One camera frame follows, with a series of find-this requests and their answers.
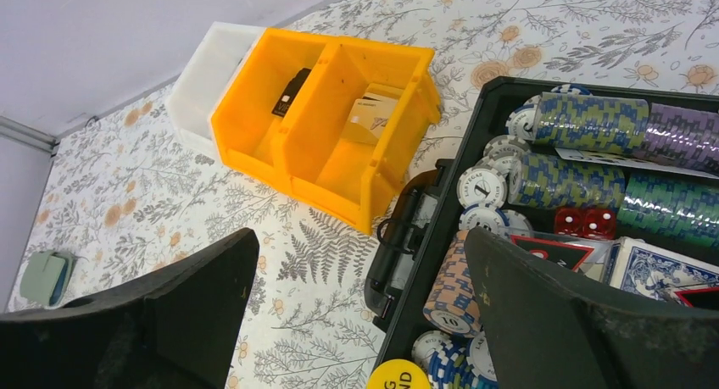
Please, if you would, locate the red dice pair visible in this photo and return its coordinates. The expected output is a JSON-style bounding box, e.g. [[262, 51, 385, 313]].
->
[[554, 207, 617, 241]]

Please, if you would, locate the green card holder wallet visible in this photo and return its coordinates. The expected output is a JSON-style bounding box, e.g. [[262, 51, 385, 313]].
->
[[20, 251, 75, 307]]

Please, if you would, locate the black poker chip case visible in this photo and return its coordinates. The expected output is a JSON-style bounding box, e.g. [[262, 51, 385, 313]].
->
[[365, 76, 718, 388]]

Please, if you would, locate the beige credit card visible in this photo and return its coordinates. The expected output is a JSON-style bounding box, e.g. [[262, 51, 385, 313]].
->
[[341, 83, 403, 146]]

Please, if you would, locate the green blue chip stack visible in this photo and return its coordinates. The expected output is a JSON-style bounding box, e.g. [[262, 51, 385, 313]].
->
[[534, 92, 650, 155]]

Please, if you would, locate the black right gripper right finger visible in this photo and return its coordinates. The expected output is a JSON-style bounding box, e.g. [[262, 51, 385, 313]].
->
[[465, 228, 718, 388]]

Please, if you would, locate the purple chip stack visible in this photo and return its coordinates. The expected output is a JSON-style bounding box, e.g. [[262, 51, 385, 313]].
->
[[633, 103, 718, 175]]

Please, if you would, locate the orange chip stack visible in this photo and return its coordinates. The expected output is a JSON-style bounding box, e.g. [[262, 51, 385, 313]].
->
[[423, 230, 481, 338]]

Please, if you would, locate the white plastic bin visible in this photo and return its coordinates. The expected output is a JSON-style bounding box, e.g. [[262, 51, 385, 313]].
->
[[164, 21, 265, 160]]

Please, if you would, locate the blue playing card deck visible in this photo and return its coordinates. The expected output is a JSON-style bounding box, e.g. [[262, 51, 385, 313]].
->
[[600, 237, 718, 307]]

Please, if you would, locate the black credit card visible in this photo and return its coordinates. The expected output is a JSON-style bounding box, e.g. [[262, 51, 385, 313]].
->
[[271, 68, 311, 118]]

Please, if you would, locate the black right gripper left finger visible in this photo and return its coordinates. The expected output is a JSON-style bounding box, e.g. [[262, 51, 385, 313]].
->
[[1, 228, 259, 388]]

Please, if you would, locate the yellow dealer button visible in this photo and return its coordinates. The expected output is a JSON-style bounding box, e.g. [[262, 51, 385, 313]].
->
[[365, 358, 432, 389]]

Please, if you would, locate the yellow plastic divided bin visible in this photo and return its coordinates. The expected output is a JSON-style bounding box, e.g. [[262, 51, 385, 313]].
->
[[210, 28, 441, 233]]

